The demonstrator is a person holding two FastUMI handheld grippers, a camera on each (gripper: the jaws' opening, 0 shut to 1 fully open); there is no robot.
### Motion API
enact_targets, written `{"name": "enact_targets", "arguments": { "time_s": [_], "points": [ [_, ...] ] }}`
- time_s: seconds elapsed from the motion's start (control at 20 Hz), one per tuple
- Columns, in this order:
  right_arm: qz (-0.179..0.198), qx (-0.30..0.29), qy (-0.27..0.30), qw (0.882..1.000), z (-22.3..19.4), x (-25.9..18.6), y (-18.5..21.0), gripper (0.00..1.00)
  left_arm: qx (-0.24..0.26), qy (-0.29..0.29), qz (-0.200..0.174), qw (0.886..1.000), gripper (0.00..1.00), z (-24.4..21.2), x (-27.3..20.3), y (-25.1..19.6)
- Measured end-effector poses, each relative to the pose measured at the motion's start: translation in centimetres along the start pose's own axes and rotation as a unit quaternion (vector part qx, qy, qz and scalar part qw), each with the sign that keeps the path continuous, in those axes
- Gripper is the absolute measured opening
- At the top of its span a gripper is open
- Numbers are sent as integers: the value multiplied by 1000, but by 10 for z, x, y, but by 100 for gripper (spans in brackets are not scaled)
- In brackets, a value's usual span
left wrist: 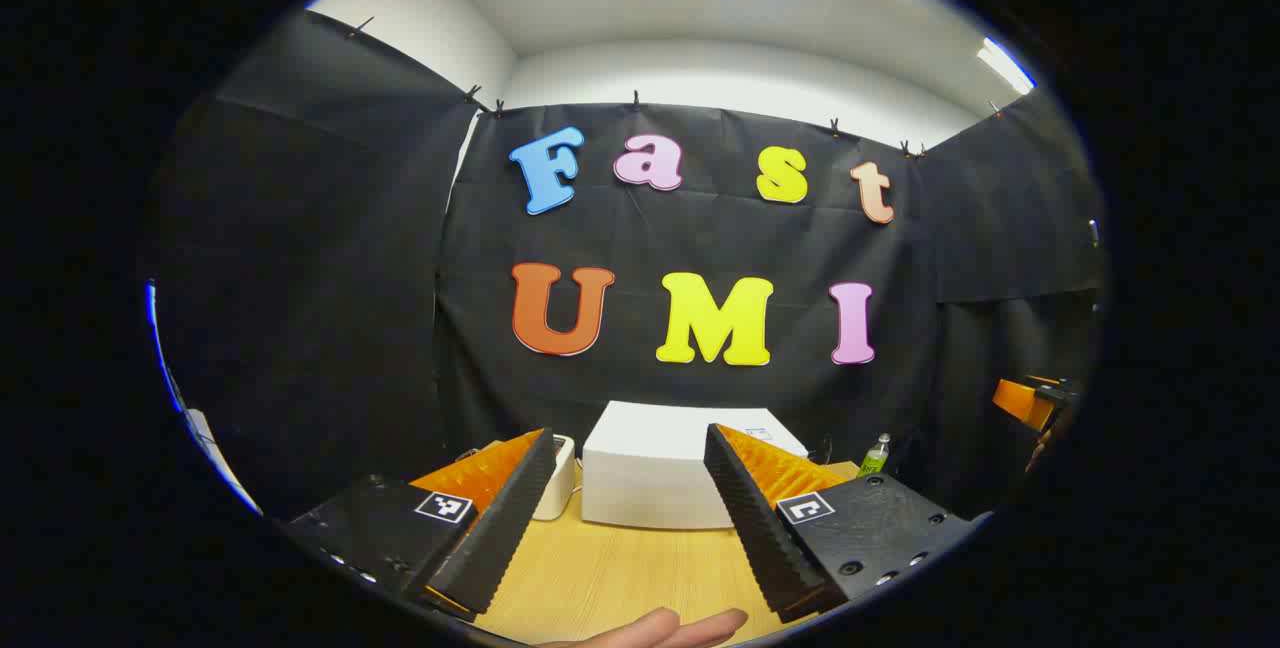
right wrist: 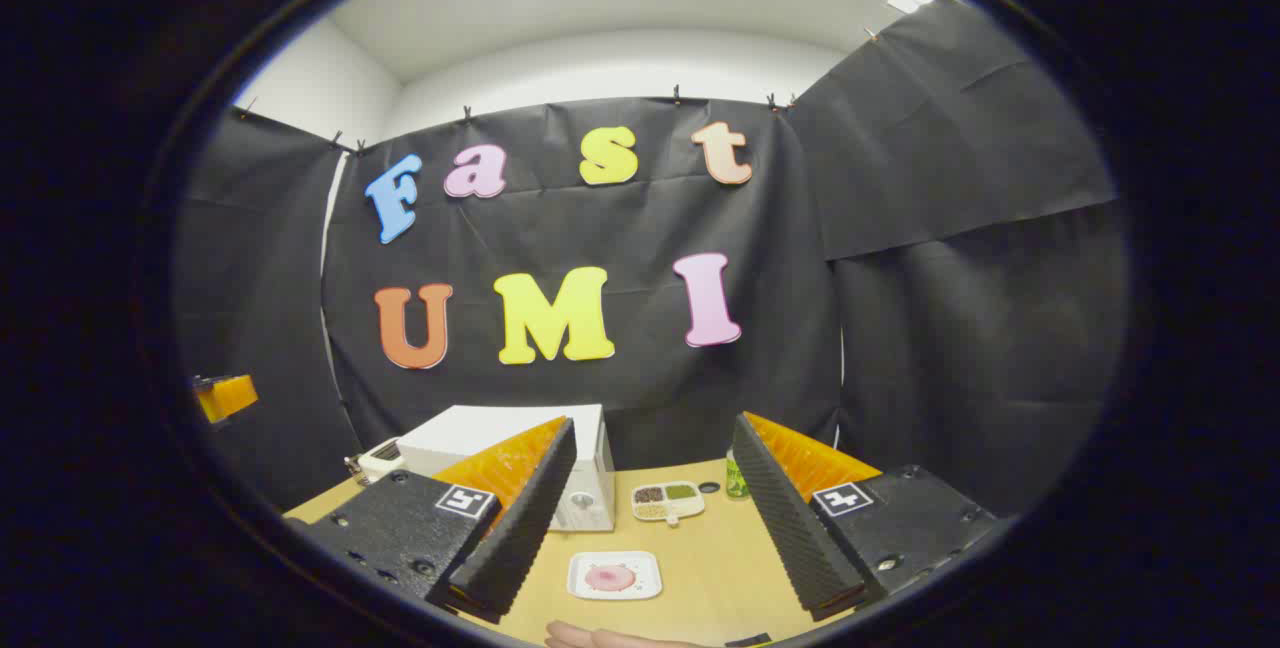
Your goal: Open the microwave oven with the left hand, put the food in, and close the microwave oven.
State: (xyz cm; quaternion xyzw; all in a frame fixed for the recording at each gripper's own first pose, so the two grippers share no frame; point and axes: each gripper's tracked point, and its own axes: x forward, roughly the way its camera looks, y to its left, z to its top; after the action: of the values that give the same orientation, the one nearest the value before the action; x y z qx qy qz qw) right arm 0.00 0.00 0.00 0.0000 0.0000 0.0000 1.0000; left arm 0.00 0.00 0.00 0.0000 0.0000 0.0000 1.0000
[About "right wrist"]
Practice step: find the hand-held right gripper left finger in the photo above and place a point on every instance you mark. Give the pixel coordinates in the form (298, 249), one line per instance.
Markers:
(520, 528)

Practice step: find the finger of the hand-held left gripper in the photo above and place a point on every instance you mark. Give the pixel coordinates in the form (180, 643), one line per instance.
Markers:
(230, 396)

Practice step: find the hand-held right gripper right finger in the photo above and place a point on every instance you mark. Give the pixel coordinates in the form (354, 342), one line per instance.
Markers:
(790, 528)

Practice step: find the pink meat slice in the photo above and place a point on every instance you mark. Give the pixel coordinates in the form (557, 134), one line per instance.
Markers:
(610, 578)

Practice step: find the white microwave oven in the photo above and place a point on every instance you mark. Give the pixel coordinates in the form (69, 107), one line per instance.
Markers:
(470, 433)

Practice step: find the white square plate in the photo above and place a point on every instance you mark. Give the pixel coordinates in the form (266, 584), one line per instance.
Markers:
(645, 588)

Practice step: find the green drink bottle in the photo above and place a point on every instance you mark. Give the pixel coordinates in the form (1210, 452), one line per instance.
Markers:
(737, 483)

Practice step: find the white divided grain dish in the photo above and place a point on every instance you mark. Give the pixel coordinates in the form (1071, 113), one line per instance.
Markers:
(667, 503)

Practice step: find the white toaster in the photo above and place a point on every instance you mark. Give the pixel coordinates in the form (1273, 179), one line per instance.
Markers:
(380, 458)

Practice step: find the black backdrop cloth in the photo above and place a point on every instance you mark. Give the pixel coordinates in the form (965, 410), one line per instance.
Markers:
(600, 228)

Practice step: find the row of small cloth clips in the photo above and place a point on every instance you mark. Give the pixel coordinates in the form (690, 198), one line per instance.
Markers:
(677, 93)

